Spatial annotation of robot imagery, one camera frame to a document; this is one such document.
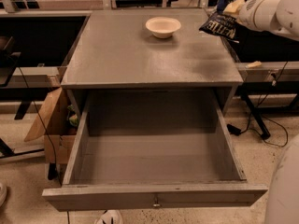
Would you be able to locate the black table leg right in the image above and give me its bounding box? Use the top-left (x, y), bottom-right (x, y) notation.
top-left (240, 89), bottom-right (270, 139)

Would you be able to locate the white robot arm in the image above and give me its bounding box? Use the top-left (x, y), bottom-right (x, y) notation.
top-left (223, 0), bottom-right (299, 224)

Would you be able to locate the open grey top drawer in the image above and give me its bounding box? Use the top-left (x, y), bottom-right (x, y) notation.
top-left (43, 90), bottom-right (267, 211)

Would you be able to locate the blue chip bag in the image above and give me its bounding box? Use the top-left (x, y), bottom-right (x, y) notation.
top-left (199, 0), bottom-right (238, 42)

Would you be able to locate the black cable left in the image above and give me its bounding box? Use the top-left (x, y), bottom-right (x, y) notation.
top-left (17, 66), bottom-right (64, 185)

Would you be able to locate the grey wooden cabinet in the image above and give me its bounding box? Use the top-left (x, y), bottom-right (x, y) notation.
top-left (62, 8), bottom-right (242, 104)

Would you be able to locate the brown cardboard box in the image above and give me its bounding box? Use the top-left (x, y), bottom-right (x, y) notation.
top-left (24, 88), bottom-right (76, 164)

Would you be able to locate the metal drawer knob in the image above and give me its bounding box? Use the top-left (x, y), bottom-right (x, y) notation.
top-left (152, 195), bottom-right (162, 208)

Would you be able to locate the yellow foam scrap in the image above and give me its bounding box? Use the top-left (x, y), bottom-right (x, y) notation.
top-left (245, 61), bottom-right (262, 69)

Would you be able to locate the white object at left edge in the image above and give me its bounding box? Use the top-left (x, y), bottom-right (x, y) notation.
top-left (0, 183), bottom-right (7, 207)

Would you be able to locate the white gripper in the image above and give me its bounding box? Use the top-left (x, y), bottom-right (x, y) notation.
top-left (223, 0), bottom-right (280, 32)

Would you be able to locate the green snack bag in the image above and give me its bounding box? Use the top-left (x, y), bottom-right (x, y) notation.
top-left (66, 105), bottom-right (79, 128)

